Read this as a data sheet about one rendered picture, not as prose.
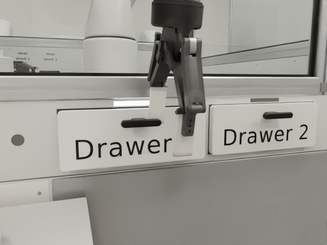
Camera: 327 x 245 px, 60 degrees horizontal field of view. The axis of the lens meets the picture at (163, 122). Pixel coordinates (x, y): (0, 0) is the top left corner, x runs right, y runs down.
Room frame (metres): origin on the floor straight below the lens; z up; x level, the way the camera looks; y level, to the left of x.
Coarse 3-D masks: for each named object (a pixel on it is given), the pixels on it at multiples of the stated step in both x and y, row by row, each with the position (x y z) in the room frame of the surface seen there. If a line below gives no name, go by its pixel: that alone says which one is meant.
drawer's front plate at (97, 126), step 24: (72, 120) 0.50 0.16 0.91; (96, 120) 0.51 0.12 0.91; (120, 120) 0.53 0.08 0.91; (168, 120) 0.56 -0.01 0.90; (72, 144) 0.50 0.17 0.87; (96, 144) 0.51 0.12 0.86; (144, 144) 0.54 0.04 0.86; (168, 144) 0.56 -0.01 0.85; (72, 168) 0.50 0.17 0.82; (96, 168) 0.51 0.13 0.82
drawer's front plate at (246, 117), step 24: (216, 120) 0.61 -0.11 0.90; (240, 120) 0.63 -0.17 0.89; (264, 120) 0.65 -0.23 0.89; (288, 120) 0.67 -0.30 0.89; (312, 120) 0.69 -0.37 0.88; (216, 144) 0.61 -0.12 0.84; (240, 144) 0.63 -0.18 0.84; (264, 144) 0.65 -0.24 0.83; (288, 144) 0.67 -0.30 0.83; (312, 144) 0.69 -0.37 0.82
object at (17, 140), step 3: (15, 135) 0.50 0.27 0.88; (18, 135) 0.50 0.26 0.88; (21, 135) 0.51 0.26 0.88; (12, 138) 0.50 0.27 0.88; (15, 138) 0.50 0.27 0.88; (18, 138) 0.50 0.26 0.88; (21, 138) 0.50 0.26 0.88; (12, 141) 0.50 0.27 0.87; (15, 141) 0.50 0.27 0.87; (18, 141) 0.50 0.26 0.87; (21, 141) 0.50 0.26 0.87; (15, 144) 0.50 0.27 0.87; (18, 144) 0.50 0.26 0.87; (21, 144) 0.50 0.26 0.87
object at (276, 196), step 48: (0, 192) 0.49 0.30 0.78; (48, 192) 0.52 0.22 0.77; (96, 192) 0.55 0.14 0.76; (144, 192) 0.58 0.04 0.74; (192, 192) 0.61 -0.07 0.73; (240, 192) 0.65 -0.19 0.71; (288, 192) 0.70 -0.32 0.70; (96, 240) 0.54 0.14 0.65; (144, 240) 0.58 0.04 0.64; (192, 240) 0.61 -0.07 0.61; (240, 240) 0.65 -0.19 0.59; (288, 240) 0.70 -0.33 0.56
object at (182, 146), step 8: (176, 120) 0.39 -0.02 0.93; (176, 128) 0.39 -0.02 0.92; (176, 136) 0.39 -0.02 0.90; (192, 136) 0.40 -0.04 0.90; (176, 144) 0.39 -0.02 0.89; (184, 144) 0.40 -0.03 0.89; (192, 144) 0.40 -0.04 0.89; (176, 152) 0.40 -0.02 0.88; (184, 152) 0.40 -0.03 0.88; (192, 152) 0.41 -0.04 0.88
